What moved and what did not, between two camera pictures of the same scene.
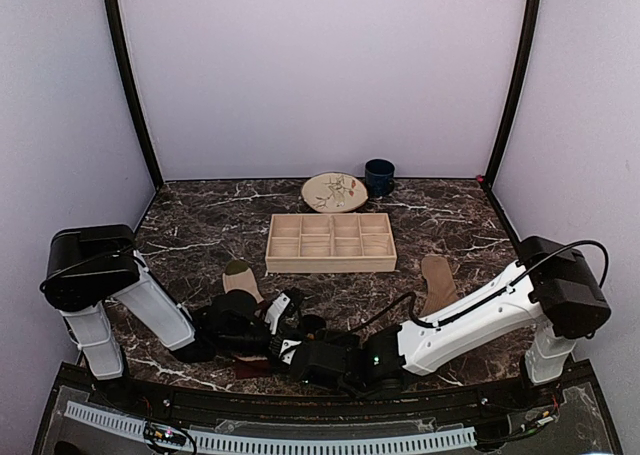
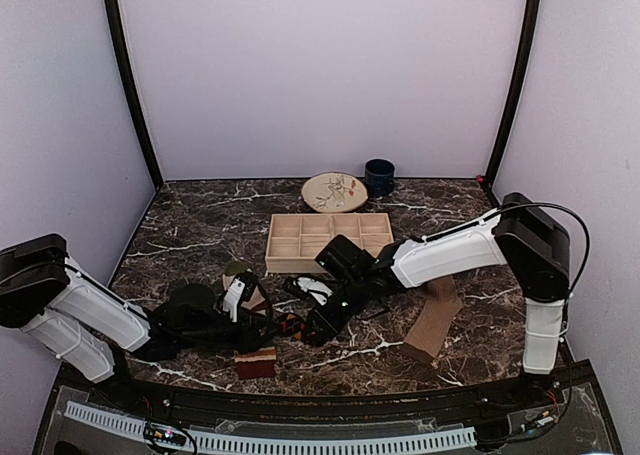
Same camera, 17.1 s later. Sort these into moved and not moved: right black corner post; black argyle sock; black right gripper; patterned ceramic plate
Moved: black right gripper
Not moved: black argyle sock; patterned ceramic plate; right black corner post
